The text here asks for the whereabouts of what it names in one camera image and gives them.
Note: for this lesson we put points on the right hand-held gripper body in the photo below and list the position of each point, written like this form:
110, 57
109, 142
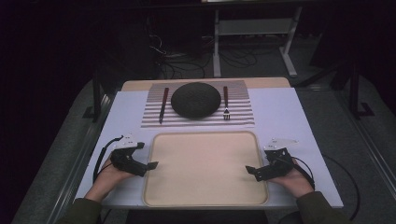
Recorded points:
277, 166

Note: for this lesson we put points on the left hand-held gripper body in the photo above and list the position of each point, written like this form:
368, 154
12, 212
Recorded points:
126, 161

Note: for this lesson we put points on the beige tray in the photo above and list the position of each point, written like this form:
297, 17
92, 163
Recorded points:
205, 171

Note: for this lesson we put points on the dark round plate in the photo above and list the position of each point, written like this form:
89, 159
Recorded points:
196, 100

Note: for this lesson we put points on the person's left hand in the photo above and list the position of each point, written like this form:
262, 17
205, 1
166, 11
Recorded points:
109, 177

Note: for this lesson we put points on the person's right hand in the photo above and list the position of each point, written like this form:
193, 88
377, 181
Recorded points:
295, 183

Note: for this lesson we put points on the white table cover board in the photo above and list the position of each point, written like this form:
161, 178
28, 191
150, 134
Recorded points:
280, 118

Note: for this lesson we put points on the striped placemat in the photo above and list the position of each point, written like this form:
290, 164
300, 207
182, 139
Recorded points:
239, 119

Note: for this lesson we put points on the black metal stand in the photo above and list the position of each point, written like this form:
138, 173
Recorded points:
355, 90
97, 99

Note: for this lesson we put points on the white metal desk frame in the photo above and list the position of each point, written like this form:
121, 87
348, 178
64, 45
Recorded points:
253, 27

